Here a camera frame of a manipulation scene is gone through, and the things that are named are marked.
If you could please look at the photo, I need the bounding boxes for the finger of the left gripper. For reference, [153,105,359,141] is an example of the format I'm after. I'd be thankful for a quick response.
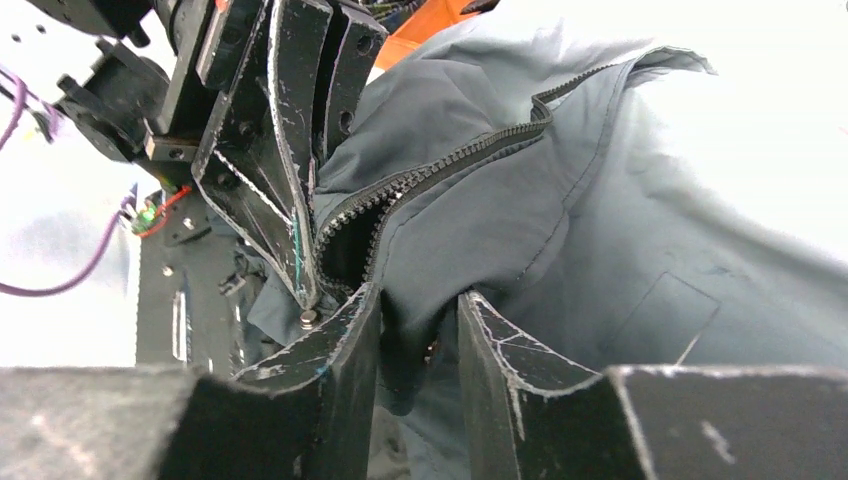
[312,3,388,163]

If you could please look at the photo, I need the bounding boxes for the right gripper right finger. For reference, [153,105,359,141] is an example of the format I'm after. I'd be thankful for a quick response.
[457,291,847,479]

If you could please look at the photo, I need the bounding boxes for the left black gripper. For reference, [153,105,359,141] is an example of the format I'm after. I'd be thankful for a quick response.
[33,0,332,309]

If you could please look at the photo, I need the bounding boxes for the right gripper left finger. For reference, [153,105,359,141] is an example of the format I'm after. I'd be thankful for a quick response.
[1,284,380,479]

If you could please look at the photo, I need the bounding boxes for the grey black zip jacket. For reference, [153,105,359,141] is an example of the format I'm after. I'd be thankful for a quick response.
[228,13,848,480]

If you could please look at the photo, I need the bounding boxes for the orange compartment tray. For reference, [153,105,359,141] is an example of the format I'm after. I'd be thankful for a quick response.
[374,0,475,71]

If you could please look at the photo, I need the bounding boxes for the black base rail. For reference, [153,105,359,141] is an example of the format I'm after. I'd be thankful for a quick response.
[135,187,261,376]

